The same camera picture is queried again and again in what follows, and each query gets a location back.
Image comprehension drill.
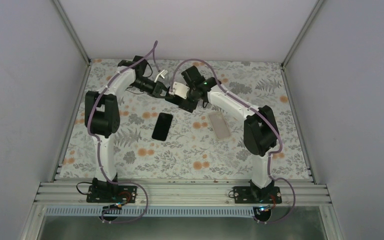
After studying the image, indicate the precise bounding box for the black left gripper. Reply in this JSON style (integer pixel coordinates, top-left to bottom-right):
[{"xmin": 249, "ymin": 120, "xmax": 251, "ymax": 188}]
[{"xmin": 131, "ymin": 76, "xmax": 173, "ymax": 99}]

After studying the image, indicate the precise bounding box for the cream phone case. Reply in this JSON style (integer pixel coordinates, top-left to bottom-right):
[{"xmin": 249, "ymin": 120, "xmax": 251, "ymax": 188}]
[{"xmin": 208, "ymin": 111, "xmax": 231, "ymax": 140}]

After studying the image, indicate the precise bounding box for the black smartphone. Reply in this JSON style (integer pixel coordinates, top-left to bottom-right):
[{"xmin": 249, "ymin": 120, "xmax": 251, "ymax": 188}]
[{"xmin": 151, "ymin": 112, "xmax": 174, "ymax": 142}]

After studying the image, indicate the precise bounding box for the phone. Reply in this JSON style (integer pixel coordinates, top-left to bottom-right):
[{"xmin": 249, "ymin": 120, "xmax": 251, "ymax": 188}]
[{"xmin": 164, "ymin": 94, "xmax": 185, "ymax": 107}]

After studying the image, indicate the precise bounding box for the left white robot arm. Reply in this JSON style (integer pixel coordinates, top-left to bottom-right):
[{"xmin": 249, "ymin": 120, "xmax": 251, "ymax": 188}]
[{"xmin": 84, "ymin": 55, "xmax": 169, "ymax": 203}]

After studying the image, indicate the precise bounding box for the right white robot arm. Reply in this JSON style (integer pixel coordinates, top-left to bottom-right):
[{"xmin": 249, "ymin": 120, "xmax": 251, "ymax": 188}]
[{"xmin": 181, "ymin": 66, "xmax": 279, "ymax": 204}]

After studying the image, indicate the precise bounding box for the floral patterned table mat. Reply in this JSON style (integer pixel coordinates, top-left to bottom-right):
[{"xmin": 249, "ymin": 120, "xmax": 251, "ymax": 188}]
[{"xmin": 58, "ymin": 58, "xmax": 312, "ymax": 181}]

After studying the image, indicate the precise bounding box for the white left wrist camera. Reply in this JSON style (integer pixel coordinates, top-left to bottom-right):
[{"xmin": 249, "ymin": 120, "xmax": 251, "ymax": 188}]
[{"xmin": 154, "ymin": 69, "xmax": 168, "ymax": 83}]

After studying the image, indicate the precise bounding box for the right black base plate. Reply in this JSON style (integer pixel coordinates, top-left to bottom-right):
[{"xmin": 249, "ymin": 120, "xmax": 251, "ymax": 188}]
[{"xmin": 228, "ymin": 186, "xmax": 283, "ymax": 204}]

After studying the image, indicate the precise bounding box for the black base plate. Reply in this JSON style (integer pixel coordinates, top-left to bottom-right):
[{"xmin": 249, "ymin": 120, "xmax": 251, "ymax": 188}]
[
  {"xmin": 228, "ymin": 186, "xmax": 283, "ymax": 204},
  {"xmin": 86, "ymin": 184, "xmax": 138, "ymax": 204}
]

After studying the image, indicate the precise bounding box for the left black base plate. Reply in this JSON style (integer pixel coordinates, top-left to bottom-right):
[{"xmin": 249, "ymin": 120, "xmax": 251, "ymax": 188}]
[{"xmin": 86, "ymin": 184, "xmax": 138, "ymax": 204}]

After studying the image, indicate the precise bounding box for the aluminium frame left rail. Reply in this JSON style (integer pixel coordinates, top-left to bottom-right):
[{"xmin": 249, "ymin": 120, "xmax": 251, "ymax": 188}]
[{"xmin": 47, "ymin": 0, "xmax": 90, "ymax": 183}]

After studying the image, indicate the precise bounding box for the aluminium frame rail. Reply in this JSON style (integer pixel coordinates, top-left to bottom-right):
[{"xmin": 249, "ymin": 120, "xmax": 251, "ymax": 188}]
[
  {"xmin": 47, "ymin": 0, "xmax": 90, "ymax": 183},
  {"xmin": 281, "ymin": 0, "xmax": 326, "ymax": 185}
]

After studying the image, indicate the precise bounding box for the aluminium front rail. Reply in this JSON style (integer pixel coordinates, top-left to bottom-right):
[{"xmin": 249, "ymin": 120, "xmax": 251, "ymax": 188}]
[{"xmin": 34, "ymin": 179, "xmax": 332, "ymax": 207}]

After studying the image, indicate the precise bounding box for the aluminium frame right rail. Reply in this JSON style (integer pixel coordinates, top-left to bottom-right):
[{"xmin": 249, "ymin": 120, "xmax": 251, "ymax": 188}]
[{"xmin": 281, "ymin": 0, "xmax": 326, "ymax": 185}]

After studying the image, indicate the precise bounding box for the white slotted cable duct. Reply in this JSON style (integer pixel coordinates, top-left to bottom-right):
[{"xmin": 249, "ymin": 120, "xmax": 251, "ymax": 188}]
[{"xmin": 45, "ymin": 205, "xmax": 254, "ymax": 218}]

